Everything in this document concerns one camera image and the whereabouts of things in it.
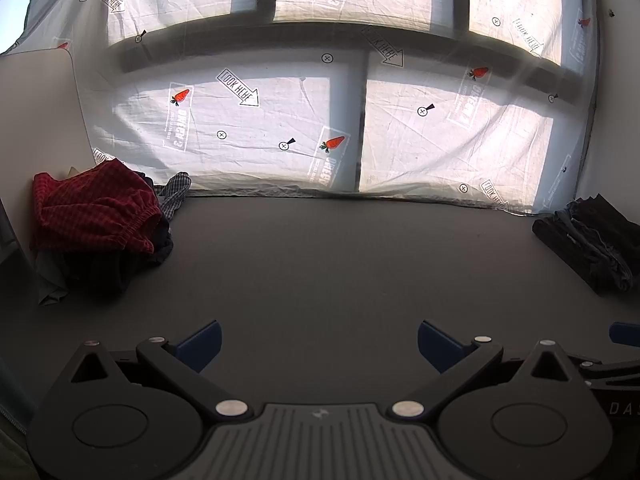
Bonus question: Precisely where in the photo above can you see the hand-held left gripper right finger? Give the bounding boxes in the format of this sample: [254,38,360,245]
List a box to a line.
[387,320,592,420]

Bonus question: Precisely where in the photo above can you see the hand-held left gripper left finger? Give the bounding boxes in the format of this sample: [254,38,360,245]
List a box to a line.
[59,320,254,421]

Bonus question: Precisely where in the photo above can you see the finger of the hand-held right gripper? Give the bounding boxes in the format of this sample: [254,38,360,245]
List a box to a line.
[609,322,640,347]

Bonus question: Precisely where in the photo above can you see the red checkered shorts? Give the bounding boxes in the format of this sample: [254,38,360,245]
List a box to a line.
[32,158,171,255]

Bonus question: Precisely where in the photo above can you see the dark crumpled garment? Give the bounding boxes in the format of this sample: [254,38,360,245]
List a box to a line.
[34,212,174,307]

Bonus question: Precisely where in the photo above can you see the black folded garment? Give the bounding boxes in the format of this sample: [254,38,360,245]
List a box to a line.
[532,193,640,297]

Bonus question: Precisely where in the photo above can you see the grey plaid garment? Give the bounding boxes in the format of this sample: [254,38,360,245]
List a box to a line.
[151,171,193,224]

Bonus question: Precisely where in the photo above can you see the grey-green cloth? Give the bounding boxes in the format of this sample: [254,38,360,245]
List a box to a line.
[36,249,69,307]

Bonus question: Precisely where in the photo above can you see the white printed sheet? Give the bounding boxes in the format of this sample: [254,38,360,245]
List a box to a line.
[20,0,601,217]

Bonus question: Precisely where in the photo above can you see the white partition board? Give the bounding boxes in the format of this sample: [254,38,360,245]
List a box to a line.
[0,47,97,266]

